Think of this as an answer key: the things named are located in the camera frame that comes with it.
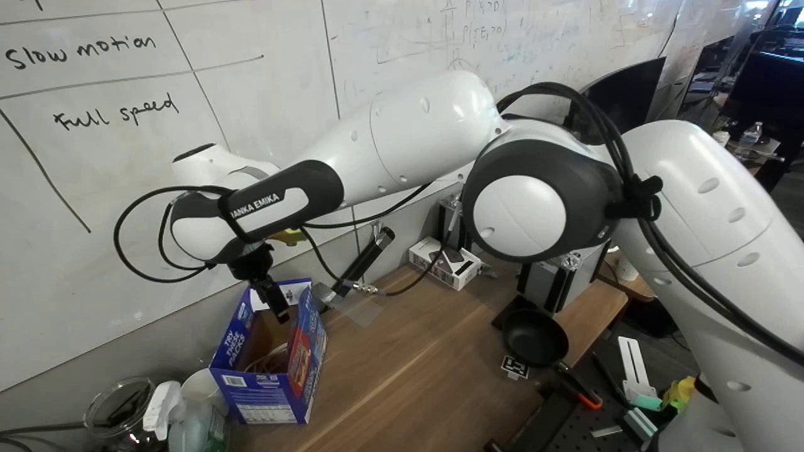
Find small white product box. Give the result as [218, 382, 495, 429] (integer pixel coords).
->
[406, 240, 482, 291]

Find grey battery box near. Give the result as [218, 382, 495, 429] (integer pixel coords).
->
[518, 247, 606, 315]

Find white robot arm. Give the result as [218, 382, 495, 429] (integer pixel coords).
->
[169, 71, 804, 452]

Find green spray bottle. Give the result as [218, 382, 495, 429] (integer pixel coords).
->
[144, 370, 229, 452]

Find black frying pan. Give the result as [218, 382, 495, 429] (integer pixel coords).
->
[493, 297, 568, 367]

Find blue cardboard box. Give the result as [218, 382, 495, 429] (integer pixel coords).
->
[208, 279, 330, 424]

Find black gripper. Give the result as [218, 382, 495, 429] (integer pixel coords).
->
[229, 245, 289, 324]

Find clear tape patch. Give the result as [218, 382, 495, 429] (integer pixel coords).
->
[325, 291, 381, 326]

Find black cylindrical handle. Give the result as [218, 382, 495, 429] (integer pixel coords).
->
[325, 227, 395, 305]

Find clear glass jar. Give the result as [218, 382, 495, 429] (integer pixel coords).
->
[83, 380, 152, 452]

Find orange handled pliers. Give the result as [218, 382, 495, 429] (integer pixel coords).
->
[551, 364, 602, 413]

